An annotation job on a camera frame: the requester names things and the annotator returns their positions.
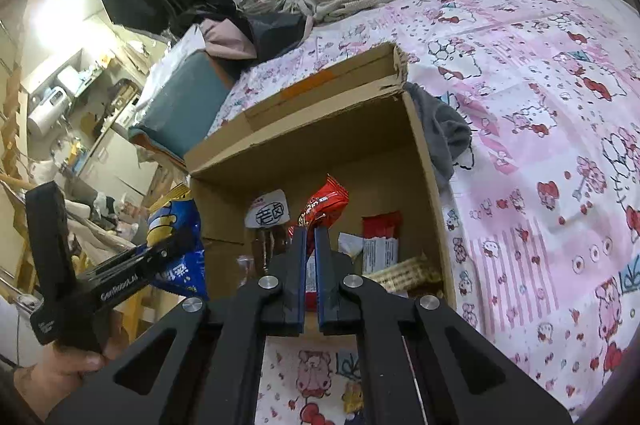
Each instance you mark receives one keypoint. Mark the yellow checkered cracker packet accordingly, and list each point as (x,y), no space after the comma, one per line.
(405,272)

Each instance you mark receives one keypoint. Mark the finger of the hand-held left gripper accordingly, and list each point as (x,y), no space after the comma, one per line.
(175,245)

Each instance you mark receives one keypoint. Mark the teal cushion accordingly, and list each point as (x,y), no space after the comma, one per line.
(185,110)

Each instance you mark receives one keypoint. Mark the person's left hand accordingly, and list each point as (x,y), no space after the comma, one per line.
(60,367)

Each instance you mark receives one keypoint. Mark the pink printed blanket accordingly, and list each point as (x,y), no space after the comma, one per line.
(525,155)

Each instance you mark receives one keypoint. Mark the pink cloth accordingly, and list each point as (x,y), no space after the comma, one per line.
(225,40)

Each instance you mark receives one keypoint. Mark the dark brown snack packet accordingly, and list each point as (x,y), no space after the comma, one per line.
(267,217)

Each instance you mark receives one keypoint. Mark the red and white snack packet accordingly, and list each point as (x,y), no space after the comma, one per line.
(382,250)

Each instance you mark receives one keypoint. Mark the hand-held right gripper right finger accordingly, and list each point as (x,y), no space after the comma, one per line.
(322,290)

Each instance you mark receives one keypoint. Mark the brown cardboard box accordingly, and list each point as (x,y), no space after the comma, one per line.
(350,145)

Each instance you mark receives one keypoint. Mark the clear plastic wrap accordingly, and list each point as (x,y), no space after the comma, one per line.
(172,57)

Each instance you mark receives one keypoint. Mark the black cloth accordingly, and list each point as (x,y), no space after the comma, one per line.
(277,32)

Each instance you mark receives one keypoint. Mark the person's left forearm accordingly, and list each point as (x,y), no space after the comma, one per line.
(9,405)

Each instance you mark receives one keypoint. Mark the white appliance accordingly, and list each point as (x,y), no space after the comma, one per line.
(47,107)

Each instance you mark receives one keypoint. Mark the grey cloth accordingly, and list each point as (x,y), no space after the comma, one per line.
(445,140)

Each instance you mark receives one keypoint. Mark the yellow and blue chip bag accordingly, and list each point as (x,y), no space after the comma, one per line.
(180,265)

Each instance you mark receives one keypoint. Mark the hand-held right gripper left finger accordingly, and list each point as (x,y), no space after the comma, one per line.
(296,285)

